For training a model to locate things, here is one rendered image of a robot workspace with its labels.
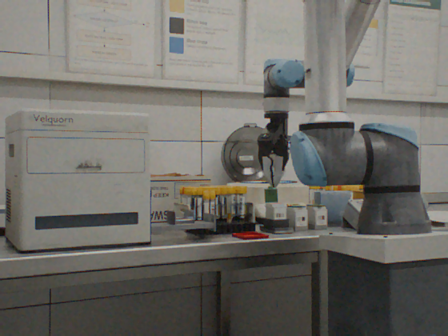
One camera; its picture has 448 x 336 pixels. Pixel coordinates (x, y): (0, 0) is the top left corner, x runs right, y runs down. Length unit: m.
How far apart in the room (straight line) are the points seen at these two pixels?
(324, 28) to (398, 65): 1.38
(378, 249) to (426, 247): 0.10
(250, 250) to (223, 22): 1.01
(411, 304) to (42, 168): 0.79
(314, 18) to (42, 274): 0.76
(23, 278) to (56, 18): 0.96
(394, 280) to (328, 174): 0.24
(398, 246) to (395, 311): 0.12
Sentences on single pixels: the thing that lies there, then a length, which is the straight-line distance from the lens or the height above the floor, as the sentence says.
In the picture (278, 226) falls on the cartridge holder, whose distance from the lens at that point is 1.54.
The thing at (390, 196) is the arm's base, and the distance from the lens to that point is 1.24.
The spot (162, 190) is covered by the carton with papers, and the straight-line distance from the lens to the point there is 1.66.
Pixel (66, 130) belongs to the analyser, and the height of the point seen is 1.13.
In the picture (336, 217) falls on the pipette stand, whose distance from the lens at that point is 1.74.
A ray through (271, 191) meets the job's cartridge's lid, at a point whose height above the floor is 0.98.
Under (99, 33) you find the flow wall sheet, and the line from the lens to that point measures 1.99.
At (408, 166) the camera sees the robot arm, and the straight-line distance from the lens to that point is 1.25.
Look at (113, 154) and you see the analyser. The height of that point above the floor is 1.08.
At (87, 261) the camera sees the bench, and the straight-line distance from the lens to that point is 1.27.
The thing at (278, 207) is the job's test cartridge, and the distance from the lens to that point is 1.54.
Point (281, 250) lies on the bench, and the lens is 1.45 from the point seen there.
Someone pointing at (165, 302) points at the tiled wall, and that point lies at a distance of 2.09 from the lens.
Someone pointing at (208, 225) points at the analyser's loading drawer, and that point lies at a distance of 1.41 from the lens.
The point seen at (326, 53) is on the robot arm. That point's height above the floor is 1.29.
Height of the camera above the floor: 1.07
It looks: 1 degrees down
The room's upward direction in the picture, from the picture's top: straight up
